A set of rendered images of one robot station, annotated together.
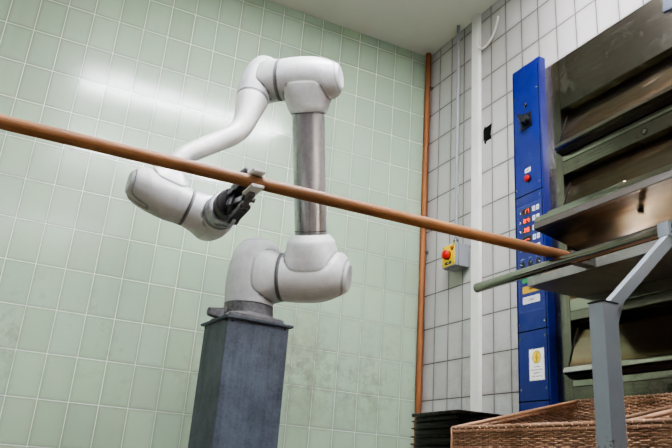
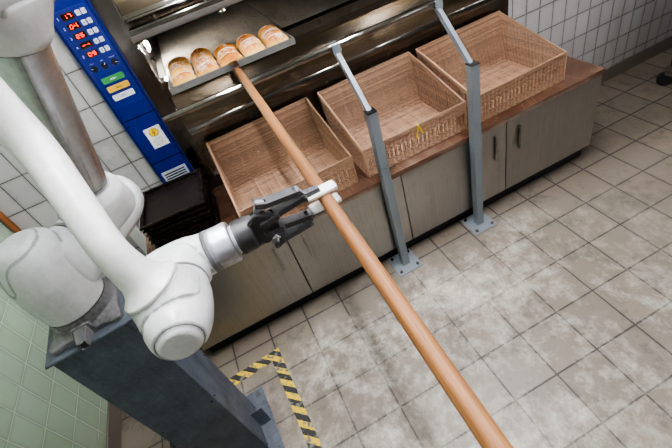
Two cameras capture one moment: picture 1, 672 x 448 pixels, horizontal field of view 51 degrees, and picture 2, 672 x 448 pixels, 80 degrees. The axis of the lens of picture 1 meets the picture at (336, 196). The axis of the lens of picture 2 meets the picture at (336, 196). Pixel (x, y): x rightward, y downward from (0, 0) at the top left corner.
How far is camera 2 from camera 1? 194 cm
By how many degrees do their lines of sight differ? 94
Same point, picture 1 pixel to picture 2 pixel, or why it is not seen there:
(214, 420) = (183, 372)
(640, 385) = (242, 116)
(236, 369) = not seen: hidden behind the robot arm
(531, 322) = (134, 111)
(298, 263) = (119, 219)
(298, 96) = (34, 28)
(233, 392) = not seen: hidden behind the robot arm
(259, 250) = (60, 248)
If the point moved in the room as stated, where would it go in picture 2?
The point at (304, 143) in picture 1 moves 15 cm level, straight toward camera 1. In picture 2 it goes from (61, 93) to (128, 74)
